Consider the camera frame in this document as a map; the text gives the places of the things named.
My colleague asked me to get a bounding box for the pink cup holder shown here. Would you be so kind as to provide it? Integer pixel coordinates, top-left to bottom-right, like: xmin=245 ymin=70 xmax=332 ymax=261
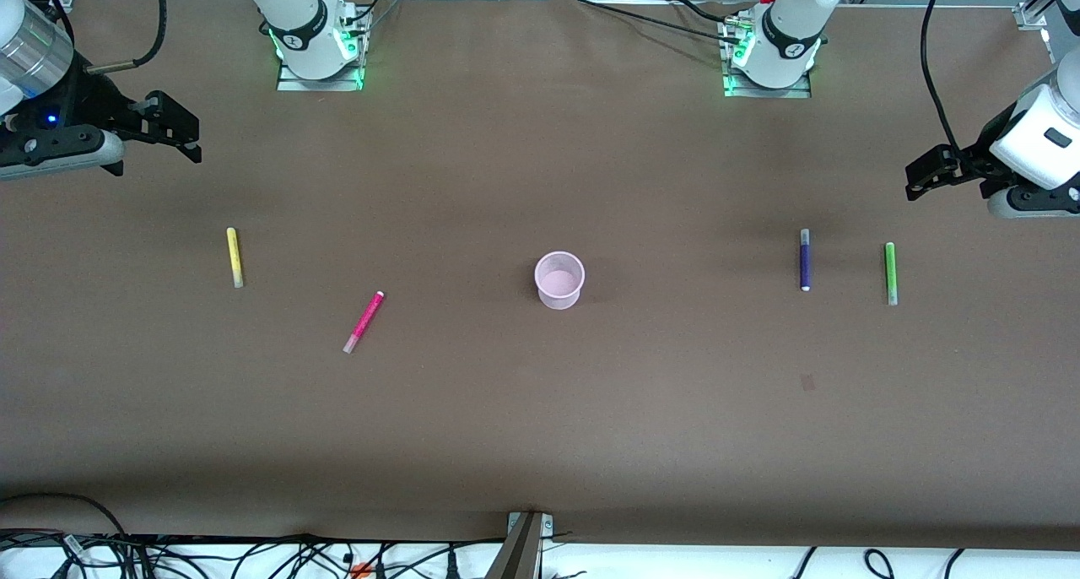
xmin=534 ymin=251 xmax=586 ymax=311

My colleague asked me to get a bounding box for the pink pen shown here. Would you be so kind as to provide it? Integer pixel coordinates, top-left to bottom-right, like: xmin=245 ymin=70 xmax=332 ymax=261
xmin=343 ymin=290 xmax=386 ymax=354

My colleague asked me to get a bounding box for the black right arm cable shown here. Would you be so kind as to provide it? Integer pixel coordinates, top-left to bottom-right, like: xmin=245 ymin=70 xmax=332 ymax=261
xmin=84 ymin=0 xmax=167 ymax=75

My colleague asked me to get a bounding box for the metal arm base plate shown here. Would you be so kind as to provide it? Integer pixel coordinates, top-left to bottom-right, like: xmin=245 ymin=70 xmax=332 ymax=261
xmin=723 ymin=66 xmax=813 ymax=99
xmin=277 ymin=54 xmax=366 ymax=92

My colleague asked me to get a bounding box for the black cable across table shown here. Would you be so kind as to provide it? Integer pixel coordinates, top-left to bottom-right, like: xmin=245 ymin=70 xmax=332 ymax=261
xmin=574 ymin=0 xmax=743 ymax=38

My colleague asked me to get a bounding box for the metal table bracket post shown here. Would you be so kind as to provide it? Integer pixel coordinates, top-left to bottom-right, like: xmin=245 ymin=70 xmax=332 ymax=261
xmin=485 ymin=511 xmax=554 ymax=579

